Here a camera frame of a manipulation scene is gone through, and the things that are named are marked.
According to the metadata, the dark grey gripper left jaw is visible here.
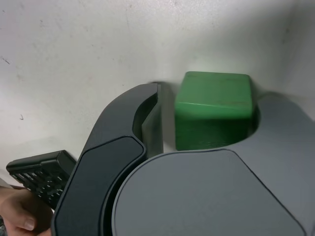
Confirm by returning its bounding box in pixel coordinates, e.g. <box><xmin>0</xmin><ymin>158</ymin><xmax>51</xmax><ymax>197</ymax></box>
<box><xmin>50</xmin><ymin>83</ymin><xmax>164</xmax><ymax>236</ymax></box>

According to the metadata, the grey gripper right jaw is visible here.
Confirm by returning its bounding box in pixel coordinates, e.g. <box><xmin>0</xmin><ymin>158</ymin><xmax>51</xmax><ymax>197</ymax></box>
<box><xmin>110</xmin><ymin>92</ymin><xmax>315</xmax><ymax>236</ymax></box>

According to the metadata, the green cube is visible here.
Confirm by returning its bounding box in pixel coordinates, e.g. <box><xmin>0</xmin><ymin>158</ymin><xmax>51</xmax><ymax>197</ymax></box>
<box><xmin>174</xmin><ymin>71</ymin><xmax>253</xmax><ymax>151</ymax></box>

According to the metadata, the person's hand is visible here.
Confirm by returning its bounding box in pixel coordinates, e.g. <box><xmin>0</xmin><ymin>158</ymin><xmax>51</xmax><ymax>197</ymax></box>
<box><xmin>0</xmin><ymin>185</ymin><xmax>54</xmax><ymax>236</ymax></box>

